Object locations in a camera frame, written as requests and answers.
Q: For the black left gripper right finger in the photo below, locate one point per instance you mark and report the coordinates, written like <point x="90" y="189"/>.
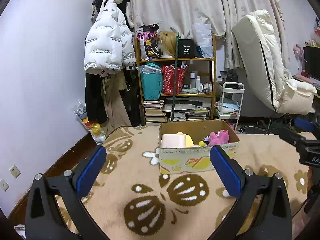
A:
<point x="289" y="136"/>

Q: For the black box with 40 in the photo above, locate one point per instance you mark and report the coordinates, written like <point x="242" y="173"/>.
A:
<point x="186" y="48"/>

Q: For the white rolling cart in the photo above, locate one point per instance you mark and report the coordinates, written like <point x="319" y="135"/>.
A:
<point x="229" y="105"/>

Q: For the wooden shelf unit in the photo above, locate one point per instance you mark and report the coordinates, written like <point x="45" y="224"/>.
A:
<point x="212" y="74"/>

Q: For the plastic bag with toys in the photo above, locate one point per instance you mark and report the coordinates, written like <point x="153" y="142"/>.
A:
<point x="92" y="127"/>

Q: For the wall socket upper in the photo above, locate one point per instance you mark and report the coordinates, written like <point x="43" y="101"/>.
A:
<point x="15" y="172"/>

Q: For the green pole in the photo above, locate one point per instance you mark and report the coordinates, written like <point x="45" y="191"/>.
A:
<point x="175" y="79"/>

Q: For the blonde wig on head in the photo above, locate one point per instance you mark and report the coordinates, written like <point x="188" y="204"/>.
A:
<point x="167" y="44"/>

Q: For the open cardboard box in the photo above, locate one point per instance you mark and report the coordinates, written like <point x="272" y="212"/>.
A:
<point x="193" y="159"/>

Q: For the wall socket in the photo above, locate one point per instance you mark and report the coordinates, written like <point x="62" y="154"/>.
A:
<point x="15" y="172"/>
<point x="3" y="185"/>

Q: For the pink swirl roll plush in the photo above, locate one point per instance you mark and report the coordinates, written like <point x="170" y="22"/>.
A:
<point x="173" y="141"/>

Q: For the stack of books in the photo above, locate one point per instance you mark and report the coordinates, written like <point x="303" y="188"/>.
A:
<point x="153" y="112"/>

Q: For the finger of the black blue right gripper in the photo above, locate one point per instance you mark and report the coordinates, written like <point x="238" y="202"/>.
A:
<point x="272" y="219"/>

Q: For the beige hanging coat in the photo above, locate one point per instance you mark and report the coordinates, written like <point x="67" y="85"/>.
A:
<point x="116" y="112"/>

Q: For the purple haired doll plush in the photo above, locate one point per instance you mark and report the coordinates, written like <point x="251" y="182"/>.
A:
<point x="206" y="140"/>

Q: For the wall socket lower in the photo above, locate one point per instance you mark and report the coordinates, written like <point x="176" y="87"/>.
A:
<point x="3" y="185"/>

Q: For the white puffer jacket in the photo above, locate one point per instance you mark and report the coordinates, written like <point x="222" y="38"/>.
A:
<point x="109" y="42"/>

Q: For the white folded mattress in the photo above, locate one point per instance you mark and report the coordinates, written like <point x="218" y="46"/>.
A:
<point x="270" y="81"/>

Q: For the floral curtain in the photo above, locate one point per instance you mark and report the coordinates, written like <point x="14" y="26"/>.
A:
<point x="221" y="15"/>

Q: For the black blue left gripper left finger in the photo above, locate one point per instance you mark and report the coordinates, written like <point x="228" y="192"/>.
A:
<point x="43" y="218"/>

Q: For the red patterned bag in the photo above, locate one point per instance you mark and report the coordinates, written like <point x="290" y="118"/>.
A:
<point x="170" y="81"/>

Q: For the pink plush toy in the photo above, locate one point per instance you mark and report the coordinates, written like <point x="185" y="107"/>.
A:
<point x="219" y="138"/>

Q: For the teal bag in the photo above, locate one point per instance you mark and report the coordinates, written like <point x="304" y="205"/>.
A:
<point x="152" y="80"/>

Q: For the beige brown patterned blanket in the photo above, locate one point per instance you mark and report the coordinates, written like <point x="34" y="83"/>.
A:
<point x="131" y="199"/>

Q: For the yellow dog plush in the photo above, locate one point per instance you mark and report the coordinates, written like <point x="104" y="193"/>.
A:
<point x="189" y="142"/>

